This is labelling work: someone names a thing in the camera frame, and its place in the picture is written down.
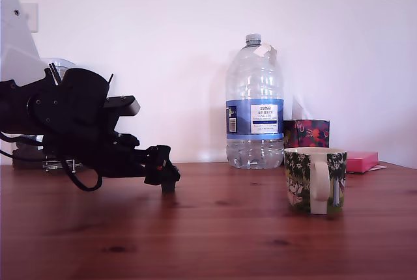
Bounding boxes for pink flat box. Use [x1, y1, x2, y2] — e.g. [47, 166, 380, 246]
[345, 151, 380, 174]

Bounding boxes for white tissue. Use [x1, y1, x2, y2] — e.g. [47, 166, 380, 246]
[292, 94, 314, 121]

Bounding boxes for dark jar contents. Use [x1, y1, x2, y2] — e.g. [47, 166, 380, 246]
[12, 158, 45, 170]

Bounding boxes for clear plastic storage jar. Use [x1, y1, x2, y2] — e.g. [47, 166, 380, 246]
[12, 58, 78, 170]

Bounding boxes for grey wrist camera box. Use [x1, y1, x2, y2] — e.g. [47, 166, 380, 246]
[103, 94, 141, 119]

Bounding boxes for chrome wire utensil rack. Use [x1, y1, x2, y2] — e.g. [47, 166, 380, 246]
[42, 158, 84, 173]

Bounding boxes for thick black cable loop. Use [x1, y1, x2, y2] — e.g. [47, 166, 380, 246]
[61, 154, 104, 192]

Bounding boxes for floral tissue box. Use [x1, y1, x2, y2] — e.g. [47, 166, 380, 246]
[282, 119, 330, 149]

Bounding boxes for long thin black cable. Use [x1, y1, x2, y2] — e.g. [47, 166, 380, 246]
[0, 131, 44, 147]

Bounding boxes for floral printed white mug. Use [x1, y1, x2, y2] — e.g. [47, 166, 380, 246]
[283, 147, 348, 215]

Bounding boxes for white wall light switch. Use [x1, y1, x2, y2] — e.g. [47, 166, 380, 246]
[27, 2, 39, 33]

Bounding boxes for large clear water bottle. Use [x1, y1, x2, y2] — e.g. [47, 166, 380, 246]
[225, 33, 286, 171]

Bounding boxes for dark grey coffee capsule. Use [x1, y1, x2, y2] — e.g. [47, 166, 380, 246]
[161, 180, 177, 195]

